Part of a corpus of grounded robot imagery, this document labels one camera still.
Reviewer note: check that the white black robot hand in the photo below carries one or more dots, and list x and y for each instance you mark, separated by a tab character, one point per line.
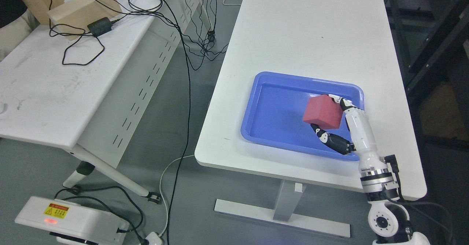
363	142

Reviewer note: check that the pink foam block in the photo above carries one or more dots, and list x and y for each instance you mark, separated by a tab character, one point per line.
323	111

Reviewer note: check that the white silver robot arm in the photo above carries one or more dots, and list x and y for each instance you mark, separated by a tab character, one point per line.
388	217

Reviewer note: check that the blue plastic tray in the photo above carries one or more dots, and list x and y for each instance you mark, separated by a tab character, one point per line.
274	113

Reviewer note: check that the black metal shelf right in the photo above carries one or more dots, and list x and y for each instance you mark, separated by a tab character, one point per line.
431	39

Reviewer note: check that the wooden block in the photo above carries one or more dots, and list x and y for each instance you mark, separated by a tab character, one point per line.
74	16

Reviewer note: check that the white standing desk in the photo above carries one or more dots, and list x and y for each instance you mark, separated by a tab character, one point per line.
338	40

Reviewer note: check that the white power strip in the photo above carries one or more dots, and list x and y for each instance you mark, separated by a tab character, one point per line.
152	239

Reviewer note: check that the white folding table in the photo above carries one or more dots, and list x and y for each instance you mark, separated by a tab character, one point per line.
92	111

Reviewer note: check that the black power adapter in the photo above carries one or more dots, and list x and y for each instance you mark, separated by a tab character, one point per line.
100	27

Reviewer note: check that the white black floor device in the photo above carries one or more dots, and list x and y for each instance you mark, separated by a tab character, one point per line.
72	223

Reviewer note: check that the person leg beige trousers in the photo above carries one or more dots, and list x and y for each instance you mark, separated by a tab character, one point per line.
12	34

